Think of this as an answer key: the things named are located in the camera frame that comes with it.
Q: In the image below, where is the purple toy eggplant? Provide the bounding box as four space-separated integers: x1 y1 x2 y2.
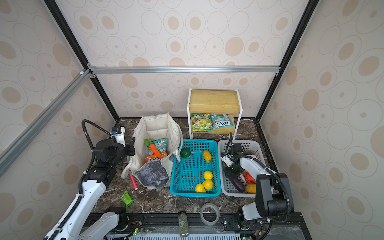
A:
230 177 246 193

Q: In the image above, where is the toy carrot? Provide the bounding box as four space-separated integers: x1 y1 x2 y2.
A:
144 139 163 159

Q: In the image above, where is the orange fruit candy bag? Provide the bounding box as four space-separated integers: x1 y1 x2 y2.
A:
145 152 168 163

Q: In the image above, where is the white canvas grocery bag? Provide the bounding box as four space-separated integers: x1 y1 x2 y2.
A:
121 114 184 190

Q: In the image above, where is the teal mint candy bag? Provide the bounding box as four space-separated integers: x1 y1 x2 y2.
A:
153 138 167 154

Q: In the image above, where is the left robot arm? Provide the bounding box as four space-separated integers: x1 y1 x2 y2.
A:
45 138 135 240

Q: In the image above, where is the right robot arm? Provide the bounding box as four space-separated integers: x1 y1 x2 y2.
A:
218 140 295 223

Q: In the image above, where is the teal Fox's candy bag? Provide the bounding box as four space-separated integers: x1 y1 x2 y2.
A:
211 114 234 130

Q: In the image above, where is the green lemon candy bag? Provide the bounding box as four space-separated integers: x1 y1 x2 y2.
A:
191 113 213 132

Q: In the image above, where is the yellow toy lemon upper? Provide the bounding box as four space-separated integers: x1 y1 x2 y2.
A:
203 150 212 163

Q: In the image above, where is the red toy pepper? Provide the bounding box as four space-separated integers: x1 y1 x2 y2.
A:
244 171 257 184

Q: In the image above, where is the yellow lemon middle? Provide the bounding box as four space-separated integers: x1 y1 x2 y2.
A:
204 171 213 180

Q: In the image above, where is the white plastic basket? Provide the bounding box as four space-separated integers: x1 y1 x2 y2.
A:
219 140 268 198

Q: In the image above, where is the yellow lemon right lower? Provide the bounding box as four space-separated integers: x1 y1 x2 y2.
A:
203 180 213 191

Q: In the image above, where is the yellow toy mango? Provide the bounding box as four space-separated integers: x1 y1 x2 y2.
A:
246 183 257 194

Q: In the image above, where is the pink marker pen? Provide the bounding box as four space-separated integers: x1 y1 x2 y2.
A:
130 172 138 191

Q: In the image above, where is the teal plastic basket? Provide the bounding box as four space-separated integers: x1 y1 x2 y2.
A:
170 139 221 198

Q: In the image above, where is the yellow lemon bottom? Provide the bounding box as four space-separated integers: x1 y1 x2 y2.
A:
195 184 206 193

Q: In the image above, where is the green toy pepper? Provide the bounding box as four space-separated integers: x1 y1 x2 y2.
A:
180 148 192 158

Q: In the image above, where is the green small packet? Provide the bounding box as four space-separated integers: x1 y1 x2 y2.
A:
120 191 135 208

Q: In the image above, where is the clear tape roll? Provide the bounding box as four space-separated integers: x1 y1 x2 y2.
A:
200 203 220 226

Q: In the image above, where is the spice jar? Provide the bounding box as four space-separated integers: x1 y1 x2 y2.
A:
178 211 189 238

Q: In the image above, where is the white wire shelf rack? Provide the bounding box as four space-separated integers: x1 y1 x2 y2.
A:
187 88 243 140

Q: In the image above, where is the aluminium frame bar back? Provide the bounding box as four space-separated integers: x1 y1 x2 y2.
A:
90 66 280 74

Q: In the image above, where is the aluminium frame bar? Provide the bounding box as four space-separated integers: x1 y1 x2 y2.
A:
1 70 91 175
90 66 280 74

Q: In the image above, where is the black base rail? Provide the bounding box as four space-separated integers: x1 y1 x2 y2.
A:
52 211 313 240

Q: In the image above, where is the aluminium frame bar left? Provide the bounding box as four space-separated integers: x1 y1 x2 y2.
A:
1 70 91 175

